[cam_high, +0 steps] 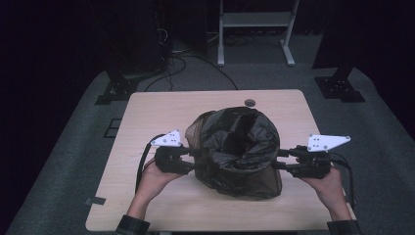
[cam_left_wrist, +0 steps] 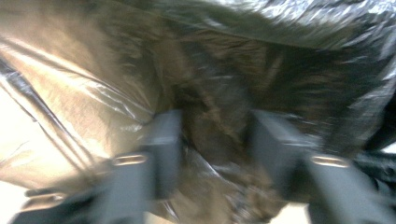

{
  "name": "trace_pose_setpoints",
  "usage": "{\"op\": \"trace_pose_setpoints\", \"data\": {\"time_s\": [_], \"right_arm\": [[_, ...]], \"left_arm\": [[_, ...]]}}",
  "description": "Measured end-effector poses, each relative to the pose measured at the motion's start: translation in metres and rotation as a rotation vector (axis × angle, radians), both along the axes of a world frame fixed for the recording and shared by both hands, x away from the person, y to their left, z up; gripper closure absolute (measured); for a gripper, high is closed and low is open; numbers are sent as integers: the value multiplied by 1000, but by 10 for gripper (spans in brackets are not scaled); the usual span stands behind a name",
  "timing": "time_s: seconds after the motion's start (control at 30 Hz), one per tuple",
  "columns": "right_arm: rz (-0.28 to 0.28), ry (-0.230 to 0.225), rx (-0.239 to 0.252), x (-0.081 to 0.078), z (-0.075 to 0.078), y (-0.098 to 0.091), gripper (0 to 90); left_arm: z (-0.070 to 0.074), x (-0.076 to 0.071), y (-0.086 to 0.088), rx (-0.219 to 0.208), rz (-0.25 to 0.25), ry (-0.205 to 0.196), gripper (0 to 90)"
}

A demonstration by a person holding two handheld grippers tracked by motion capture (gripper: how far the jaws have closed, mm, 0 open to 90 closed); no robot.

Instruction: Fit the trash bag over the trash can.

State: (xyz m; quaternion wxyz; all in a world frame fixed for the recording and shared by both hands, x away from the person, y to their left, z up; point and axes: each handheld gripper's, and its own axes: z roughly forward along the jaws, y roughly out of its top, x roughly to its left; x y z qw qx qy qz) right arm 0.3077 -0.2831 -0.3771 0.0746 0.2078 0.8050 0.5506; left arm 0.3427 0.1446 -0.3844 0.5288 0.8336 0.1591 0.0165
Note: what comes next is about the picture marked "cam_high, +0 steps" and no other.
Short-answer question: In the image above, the white metal stand frame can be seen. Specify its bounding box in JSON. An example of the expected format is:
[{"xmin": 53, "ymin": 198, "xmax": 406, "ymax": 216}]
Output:
[{"xmin": 217, "ymin": 0, "xmax": 300, "ymax": 68}]

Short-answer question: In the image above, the black stand base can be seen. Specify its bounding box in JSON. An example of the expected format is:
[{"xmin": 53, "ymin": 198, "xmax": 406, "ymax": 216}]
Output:
[
  {"xmin": 313, "ymin": 67, "xmax": 366, "ymax": 104},
  {"xmin": 94, "ymin": 76, "xmax": 140, "ymax": 106}
]

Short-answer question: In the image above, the left hand-held gripper cable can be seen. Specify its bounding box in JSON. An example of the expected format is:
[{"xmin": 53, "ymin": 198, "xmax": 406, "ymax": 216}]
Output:
[{"xmin": 134, "ymin": 132, "xmax": 165, "ymax": 194}]

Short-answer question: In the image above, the black floor cable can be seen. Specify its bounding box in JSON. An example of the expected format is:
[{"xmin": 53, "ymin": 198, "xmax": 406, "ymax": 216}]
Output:
[{"xmin": 169, "ymin": 53, "xmax": 239, "ymax": 91}]

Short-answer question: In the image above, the black plastic garbage bag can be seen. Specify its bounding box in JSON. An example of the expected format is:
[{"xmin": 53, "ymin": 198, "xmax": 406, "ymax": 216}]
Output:
[{"xmin": 184, "ymin": 106, "xmax": 283, "ymax": 200}]

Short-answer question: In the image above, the grey tape piece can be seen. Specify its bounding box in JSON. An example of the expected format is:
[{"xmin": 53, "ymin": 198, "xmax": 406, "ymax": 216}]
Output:
[{"xmin": 85, "ymin": 196, "xmax": 107, "ymax": 207}]

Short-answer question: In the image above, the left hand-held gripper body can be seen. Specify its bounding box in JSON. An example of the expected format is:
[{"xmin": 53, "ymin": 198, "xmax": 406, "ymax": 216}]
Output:
[{"xmin": 150, "ymin": 129, "xmax": 184, "ymax": 175}]

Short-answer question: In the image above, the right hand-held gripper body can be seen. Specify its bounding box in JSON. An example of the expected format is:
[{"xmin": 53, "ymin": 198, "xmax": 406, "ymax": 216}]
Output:
[{"xmin": 287, "ymin": 133, "xmax": 351, "ymax": 179}]

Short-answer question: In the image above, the person's right hand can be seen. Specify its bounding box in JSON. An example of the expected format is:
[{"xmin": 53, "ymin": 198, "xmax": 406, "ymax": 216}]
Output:
[{"xmin": 301, "ymin": 166, "xmax": 346, "ymax": 204}]

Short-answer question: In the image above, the person's left hand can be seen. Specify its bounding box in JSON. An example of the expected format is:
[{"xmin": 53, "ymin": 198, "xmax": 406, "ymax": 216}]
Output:
[{"xmin": 138, "ymin": 159, "xmax": 182, "ymax": 199}]

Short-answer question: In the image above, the dark equipment rack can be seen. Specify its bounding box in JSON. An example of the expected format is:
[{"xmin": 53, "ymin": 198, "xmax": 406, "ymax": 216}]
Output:
[{"xmin": 107, "ymin": 0, "xmax": 170, "ymax": 74}]

